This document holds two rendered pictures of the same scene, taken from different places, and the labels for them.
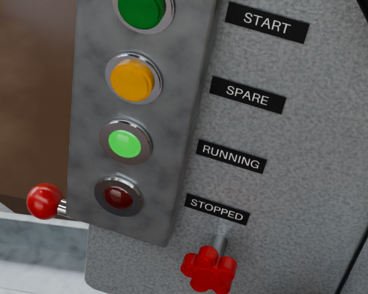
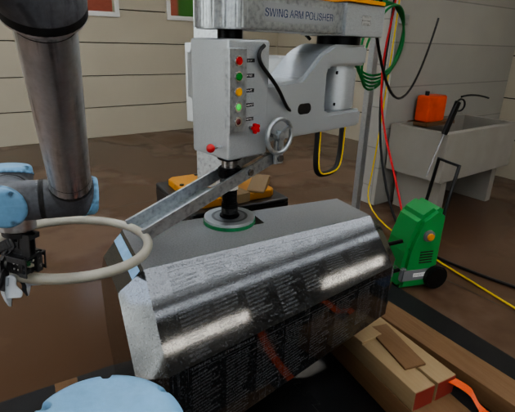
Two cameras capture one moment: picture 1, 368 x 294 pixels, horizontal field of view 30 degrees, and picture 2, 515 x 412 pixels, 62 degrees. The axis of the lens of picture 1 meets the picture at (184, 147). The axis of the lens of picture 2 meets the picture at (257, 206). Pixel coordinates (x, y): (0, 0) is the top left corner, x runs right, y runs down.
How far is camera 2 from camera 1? 1.37 m
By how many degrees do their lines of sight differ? 49
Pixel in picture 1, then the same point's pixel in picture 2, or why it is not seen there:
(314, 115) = (257, 90)
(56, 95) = not seen: outside the picture
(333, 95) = (258, 85)
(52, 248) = (184, 198)
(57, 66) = not seen: outside the picture
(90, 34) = (231, 86)
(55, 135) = not seen: outside the picture
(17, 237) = (174, 201)
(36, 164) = (4, 334)
